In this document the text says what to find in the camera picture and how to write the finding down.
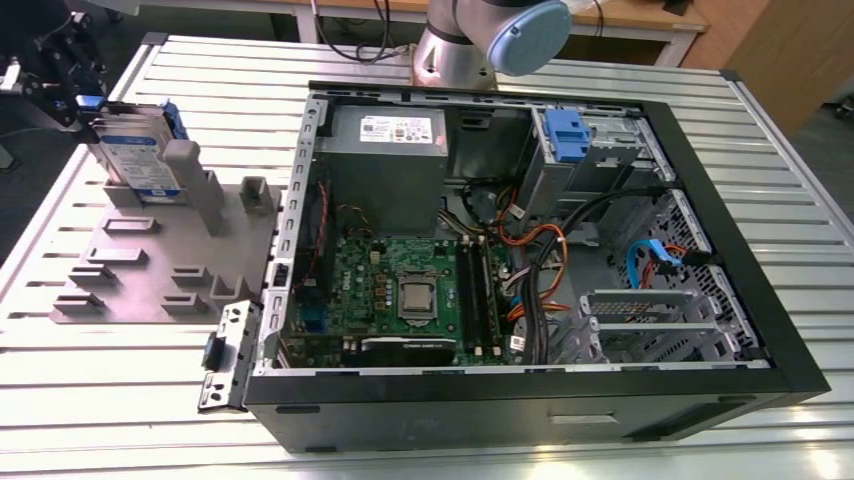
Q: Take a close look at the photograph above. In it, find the grey parts rack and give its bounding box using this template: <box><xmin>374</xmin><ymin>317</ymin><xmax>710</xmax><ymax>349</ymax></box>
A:
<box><xmin>50</xmin><ymin>139</ymin><xmax>282</xmax><ymax>326</ymax></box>

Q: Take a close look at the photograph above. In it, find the wooden desk white frame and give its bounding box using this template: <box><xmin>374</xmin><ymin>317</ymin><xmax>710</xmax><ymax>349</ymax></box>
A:
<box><xmin>86</xmin><ymin>0</ymin><xmax>710</xmax><ymax>69</ymax></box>

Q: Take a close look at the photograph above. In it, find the black RAM slot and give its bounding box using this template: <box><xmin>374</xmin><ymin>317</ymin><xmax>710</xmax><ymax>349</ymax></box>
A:
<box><xmin>459</xmin><ymin>237</ymin><xmax>487</xmax><ymax>357</ymax></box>
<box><xmin>481</xmin><ymin>238</ymin><xmax>507</xmax><ymax>357</ymax></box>

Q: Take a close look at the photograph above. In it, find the orange yellow wire bundle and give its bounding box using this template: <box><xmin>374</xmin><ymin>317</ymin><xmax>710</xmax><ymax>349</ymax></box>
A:
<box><xmin>497</xmin><ymin>222</ymin><xmax>577</xmax><ymax>326</ymax></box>

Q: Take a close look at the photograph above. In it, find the CPU socket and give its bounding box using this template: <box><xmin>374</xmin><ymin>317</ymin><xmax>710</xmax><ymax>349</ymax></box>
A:
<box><xmin>394</xmin><ymin>269</ymin><xmax>444</xmax><ymax>329</ymax></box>

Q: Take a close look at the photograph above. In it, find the black cable bundle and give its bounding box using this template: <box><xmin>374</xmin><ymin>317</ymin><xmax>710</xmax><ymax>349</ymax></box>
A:
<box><xmin>519</xmin><ymin>185</ymin><xmax>669</xmax><ymax>365</ymax></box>

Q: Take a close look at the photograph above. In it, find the grey power supply unit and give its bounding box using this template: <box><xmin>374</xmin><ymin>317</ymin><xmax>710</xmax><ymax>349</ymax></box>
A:
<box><xmin>312</xmin><ymin>103</ymin><xmax>450</xmax><ymax>239</ymax></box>

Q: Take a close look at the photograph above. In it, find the metal card retention bracket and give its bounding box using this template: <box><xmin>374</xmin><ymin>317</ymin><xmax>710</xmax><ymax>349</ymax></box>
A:
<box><xmin>198</xmin><ymin>299</ymin><xmax>263</xmax><ymax>414</ymax></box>

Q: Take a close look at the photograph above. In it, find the blue plastic drive latch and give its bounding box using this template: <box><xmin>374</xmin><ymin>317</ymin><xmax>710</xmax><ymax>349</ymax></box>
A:
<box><xmin>543</xmin><ymin>107</ymin><xmax>594</xmax><ymax>164</ymax></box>

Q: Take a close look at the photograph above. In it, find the black PC case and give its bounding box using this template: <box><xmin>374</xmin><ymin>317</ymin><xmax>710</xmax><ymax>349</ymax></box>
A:
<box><xmin>243</xmin><ymin>79</ymin><xmax>833</xmax><ymax>455</ymax></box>

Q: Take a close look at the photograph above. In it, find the hard disk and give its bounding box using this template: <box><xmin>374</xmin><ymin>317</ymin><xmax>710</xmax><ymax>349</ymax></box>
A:
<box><xmin>72</xmin><ymin>92</ymin><xmax>187</xmax><ymax>205</ymax></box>

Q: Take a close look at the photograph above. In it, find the metal disk bay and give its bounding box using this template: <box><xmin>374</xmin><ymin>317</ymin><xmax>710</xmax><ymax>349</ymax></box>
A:
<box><xmin>577</xmin><ymin>288</ymin><xmax>742</xmax><ymax>365</ymax></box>

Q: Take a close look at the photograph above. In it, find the blue data wire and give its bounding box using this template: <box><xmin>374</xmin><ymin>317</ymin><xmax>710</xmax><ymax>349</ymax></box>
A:
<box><xmin>625</xmin><ymin>238</ymin><xmax>683</xmax><ymax>291</ymax></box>

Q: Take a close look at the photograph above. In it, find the black graphics card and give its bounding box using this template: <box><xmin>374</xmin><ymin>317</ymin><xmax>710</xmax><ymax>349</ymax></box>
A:
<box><xmin>339</xmin><ymin>335</ymin><xmax>462</xmax><ymax>369</ymax></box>

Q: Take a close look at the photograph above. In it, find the green motherboard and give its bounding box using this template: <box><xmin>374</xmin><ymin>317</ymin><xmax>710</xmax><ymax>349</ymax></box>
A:
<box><xmin>283</xmin><ymin>234</ymin><xmax>529</xmax><ymax>369</ymax></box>

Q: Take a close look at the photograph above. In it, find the black chair caster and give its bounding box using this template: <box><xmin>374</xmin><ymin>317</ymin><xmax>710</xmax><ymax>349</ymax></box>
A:
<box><xmin>821</xmin><ymin>87</ymin><xmax>854</xmax><ymax>121</ymax></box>

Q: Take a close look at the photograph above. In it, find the metal drive cage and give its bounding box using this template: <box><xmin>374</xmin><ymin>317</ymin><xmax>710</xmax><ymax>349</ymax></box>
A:
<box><xmin>518</xmin><ymin>103</ymin><xmax>674</xmax><ymax>221</ymax></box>

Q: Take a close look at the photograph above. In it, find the silver CPU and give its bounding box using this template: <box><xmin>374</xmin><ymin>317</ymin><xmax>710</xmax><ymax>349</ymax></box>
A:
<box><xmin>400</xmin><ymin>283</ymin><xmax>435</xmax><ymax>311</ymax></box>

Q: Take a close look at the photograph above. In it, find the brown wooden cabinet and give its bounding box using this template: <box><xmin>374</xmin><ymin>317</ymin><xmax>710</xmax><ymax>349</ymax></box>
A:
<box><xmin>683</xmin><ymin>0</ymin><xmax>854</xmax><ymax>136</ymax></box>

